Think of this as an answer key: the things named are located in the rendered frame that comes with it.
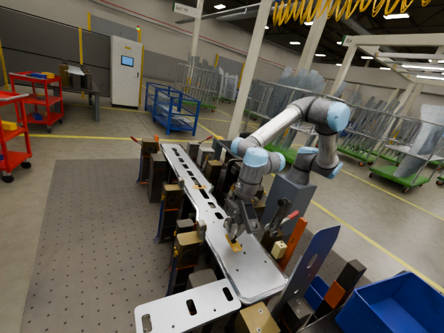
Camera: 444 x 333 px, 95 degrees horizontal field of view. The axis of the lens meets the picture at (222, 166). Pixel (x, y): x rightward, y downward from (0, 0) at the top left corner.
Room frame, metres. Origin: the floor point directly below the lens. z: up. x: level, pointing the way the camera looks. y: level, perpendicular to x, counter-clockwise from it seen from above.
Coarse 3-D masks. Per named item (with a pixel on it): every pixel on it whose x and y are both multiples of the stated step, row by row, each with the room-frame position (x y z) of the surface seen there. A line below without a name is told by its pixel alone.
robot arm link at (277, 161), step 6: (264, 150) 0.73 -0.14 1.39; (270, 156) 0.68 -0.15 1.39; (276, 156) 0.70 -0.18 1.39; (282, 156) 0.73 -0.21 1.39; (270, 162) 0.65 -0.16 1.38; (276, 162) 0.68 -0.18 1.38; (282, 162) 0.70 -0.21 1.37; (270, 168) 0.65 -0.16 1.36; (276, 168) 0.68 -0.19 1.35; (282, 168) 0.71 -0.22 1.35
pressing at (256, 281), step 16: (160, 144) 1.57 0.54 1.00; (176, 144) 1.66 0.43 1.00; (176, 160) 1.33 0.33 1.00; (192, 160) 1.39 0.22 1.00; (176, 176) 1.11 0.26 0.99; (192, 176) 1.14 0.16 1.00; (192, 192) 0.96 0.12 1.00; (208, 192) 1.00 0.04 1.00; (208, 208) 0.85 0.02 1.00; (208, 224) 0.73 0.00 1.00; (208, 240) 0.64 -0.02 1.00; (224, 240) 0.66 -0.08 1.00; (240, 240) 0.68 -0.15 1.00; (256, 240) 0.70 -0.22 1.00; (224, 256) 0.58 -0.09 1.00; (240, 256) 0.60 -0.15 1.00; (256, 256) 0.62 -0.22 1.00; (224, 272) 0.51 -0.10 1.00; (240, 272) 0.53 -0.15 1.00; (256, 272) 0.54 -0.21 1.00; (272, 272) 0.56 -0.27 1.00; (240, 288) 0.47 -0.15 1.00; (256, 288) 0.48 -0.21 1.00; (272, 288) 0.49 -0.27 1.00
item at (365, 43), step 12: (360, 36) 6.85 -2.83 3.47; (372, 36) 6.60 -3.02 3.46; (384, 36) 6.38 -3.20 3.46; (396, 36) 6.15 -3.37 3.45; (408, 36) 5.96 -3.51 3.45; (420, 36) 5.77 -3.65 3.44; (432, 36) 5.60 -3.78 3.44; (360, 48) 7.17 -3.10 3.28; (372, 48) 7.48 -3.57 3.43; (384, 60) 8.12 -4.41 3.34; (396, 72) 9.10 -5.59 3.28; (408, 72) 8.80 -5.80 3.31; (432, 84) 9.74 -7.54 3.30
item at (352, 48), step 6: (348, 48) 7.00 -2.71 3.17; (354, 48) 6.91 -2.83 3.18; (348, 54) 6.94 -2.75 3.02; (348, 60) 6.89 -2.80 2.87; (342, 66) 6.96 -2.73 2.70; (348, 66) 6.96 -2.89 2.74; (342, 72) 6.91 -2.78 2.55; (336, 78) 6.99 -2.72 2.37; (342, 78) 6.93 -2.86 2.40; (336, 84) 6.93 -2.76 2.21; (336, 90) 6.90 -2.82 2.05; (312, 144) 6.91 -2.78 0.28
